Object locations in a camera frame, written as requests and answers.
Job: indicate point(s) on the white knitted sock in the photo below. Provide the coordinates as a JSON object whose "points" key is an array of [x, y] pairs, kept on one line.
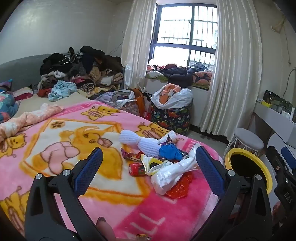
{"points": [[134, 139]]}

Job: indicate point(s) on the purple foil wrapper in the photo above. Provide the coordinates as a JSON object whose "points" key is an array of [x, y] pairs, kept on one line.
{"points": [[124, 153]]}

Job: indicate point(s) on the orange garment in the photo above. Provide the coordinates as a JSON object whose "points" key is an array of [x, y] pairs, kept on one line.
{"points": [[170, 88]]}

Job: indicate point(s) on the orange patterned cushion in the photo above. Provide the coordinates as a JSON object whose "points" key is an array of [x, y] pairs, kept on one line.
{"points": [[202, 78]]}

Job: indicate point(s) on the white desk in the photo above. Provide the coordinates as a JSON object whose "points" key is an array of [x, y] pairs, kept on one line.
{"points": [[270, 115]]}

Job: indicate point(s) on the purple white candy wrapper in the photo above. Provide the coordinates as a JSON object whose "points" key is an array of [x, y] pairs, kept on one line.
{"points": [[170, 138]]}

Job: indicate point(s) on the red shiny wrapper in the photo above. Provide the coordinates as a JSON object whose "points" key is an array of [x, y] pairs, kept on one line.
{"points": [[180, 188]]}

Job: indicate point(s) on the blue floral quilt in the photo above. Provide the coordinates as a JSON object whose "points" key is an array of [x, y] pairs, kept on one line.
{"points": [[7, 104]]}

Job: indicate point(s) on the white plastic sack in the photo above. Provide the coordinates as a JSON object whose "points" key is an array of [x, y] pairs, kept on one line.
{"points": [[182, 97]]}

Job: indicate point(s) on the peach floral fleece blanket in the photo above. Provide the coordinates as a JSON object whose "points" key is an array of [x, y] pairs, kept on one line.
{"points": [[23, 120]]}

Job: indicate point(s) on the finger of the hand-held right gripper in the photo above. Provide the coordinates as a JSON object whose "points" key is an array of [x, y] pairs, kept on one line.
{"points": [[288, 154]]}

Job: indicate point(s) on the dinosaur print storage bag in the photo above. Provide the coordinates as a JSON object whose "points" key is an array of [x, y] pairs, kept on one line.
{"points": [[171, 118]]}

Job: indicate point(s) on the yellow small item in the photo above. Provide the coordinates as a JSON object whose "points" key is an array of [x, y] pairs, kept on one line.
{"points": [[266, 103]]}

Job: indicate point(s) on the narrow cream curtain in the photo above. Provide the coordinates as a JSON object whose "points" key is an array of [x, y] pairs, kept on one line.
{"points": [[138, 46]]}

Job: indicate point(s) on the wide cream curtain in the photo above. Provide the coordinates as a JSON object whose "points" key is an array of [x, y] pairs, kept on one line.
{"points": [[235, 69]]}

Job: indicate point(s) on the white crumpled plastic bag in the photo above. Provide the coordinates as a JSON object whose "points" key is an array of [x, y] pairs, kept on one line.
{"points": [[171, 176]]}

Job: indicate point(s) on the blue cloth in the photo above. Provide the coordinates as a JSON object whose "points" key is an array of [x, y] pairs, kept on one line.
{"points": [[170, 151]]}

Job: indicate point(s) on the person's left hand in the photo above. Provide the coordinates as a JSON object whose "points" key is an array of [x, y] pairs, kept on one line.
{"points": [[105, 229]]}

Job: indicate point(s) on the gold foil wrapper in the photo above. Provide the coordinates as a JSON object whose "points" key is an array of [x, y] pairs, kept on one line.
{"points": [[143, 237]]}

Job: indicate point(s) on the light green cloth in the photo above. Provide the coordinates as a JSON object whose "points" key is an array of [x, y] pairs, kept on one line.
{"points": [[155, 74]]}

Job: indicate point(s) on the barred window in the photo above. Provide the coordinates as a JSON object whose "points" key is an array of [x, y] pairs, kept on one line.
{"points": [[175, 27]]}

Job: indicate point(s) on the grey headboard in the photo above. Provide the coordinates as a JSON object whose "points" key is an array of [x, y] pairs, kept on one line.
{"points": [[20, 69]]}

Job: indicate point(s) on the pile of clothes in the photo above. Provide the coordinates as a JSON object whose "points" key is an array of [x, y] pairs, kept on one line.
{"points": [[87, 69]]}

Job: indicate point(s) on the red cloth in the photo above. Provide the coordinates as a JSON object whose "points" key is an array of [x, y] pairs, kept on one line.
{"points": [[159, 67]]}

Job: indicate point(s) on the beige bed sheet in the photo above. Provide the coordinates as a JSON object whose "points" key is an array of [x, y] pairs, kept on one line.
{"points": [[34, 104]]}

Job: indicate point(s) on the yellow white snack packet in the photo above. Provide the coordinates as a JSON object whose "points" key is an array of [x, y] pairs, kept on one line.
{"points": [[152, 164]]}

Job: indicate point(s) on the grey purple garment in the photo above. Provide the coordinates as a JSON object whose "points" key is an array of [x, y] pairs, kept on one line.
{"points": [[111, 97]]}

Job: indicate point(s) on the red tube packet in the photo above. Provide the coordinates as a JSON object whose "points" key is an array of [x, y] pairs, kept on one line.
{"points": [[136, 169]]}

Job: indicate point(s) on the red pink pillow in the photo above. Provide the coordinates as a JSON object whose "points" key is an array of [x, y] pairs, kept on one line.
{"points": [[22, 93]]}

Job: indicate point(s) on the dark jacket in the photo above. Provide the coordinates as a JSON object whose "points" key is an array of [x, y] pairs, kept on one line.
{"points": [[178, 74]]}

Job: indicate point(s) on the white small bottle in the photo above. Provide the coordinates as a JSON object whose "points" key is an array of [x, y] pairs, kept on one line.
{"points": [[292, 114]]}

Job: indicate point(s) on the yellow rimmed black bin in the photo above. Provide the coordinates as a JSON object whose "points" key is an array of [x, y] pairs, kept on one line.
{"points": [[245, 165]]}

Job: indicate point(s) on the white round stool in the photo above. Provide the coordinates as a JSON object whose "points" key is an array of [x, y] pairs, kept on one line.
{"points": [[248, 138]]}

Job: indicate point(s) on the orange bag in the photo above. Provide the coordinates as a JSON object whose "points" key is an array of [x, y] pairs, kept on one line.
{"points": [[140, 102]]}

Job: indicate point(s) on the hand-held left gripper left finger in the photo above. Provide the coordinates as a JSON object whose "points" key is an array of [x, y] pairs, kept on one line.
{"points": [[89, 169]]}

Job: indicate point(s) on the red dotted bag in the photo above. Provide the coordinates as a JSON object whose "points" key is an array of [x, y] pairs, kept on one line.
{"points": [[147, 114]]}

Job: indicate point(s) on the light blue garment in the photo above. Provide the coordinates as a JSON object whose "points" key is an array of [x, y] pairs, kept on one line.
{"points": [[61, 89]]}

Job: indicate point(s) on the pink printed blanket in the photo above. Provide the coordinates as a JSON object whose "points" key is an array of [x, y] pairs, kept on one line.
{"points": [[143, 208]]}

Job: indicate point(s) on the floral fabric bag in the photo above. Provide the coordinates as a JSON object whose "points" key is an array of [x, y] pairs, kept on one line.
{"points": [[130, 107]]}

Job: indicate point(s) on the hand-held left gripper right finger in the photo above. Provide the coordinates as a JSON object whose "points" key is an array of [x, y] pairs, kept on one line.
{"points": [[209, 171]]}

